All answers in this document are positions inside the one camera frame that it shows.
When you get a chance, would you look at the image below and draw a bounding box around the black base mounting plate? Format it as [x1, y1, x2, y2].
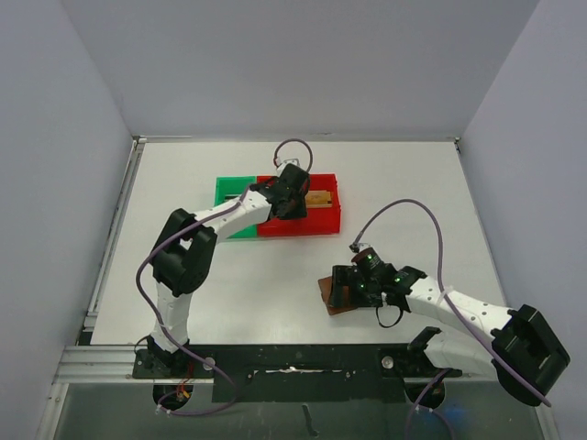
[132, 343, 439, 403]

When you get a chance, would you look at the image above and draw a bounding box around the gold credit card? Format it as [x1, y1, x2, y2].
[305, 190, 333, 209]

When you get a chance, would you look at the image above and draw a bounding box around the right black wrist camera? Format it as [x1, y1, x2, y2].
[351, 246, 388, 279]

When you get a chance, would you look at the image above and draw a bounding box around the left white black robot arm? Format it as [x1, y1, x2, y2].
[136, 161, 310, 377]

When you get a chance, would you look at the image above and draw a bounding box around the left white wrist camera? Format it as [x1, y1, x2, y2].
[273, 158, 300, 169]

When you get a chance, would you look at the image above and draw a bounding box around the aluminium frame rail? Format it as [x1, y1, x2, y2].
[52, 344, 216, 385]

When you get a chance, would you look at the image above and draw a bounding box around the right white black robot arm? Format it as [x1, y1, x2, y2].
[318, 263, 570, 406]

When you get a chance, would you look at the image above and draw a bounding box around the brown leather card holder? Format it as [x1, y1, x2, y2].
[317, 277, 358, 316]

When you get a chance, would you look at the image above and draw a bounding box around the green plastic bin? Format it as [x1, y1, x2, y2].
[214, 175, 260, 240]

